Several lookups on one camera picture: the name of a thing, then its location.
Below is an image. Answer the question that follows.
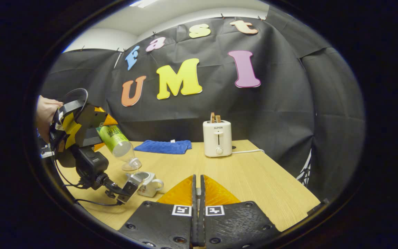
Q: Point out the white ceramic teacup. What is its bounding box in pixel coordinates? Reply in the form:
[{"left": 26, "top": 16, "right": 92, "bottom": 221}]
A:
[{"left": 127, "top": 171, "right": 164, "bottom": 198}]

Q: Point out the white toaster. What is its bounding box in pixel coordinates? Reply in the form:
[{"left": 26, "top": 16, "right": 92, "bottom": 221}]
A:
[{"left": 203, "top": 120, "right": 233, "bottom": 158}]

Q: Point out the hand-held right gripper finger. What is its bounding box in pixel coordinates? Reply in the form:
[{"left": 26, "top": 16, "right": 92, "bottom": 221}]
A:
[
  {"left": 199, "top": 175, "right": 282, "bottom": 249},
  {"left": 118, "top": 175, "right": 197, "bottom": 249}
]

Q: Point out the green label water bottle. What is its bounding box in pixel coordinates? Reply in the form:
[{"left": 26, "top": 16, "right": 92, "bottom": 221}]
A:
[{"left": 96, "top": 124, "right": 142, "bottom": 172}]

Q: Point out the blue towel cloth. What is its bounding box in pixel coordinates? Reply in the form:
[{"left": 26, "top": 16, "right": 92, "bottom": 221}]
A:
[{"left": 134, "top": 140, "right": 192, "bottom": 155}]

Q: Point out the white patterned sheet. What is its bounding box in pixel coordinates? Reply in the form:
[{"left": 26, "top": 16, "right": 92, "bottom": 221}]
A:
[{"left": 296, "top": 149, "right": 313, "bottom": 184}]

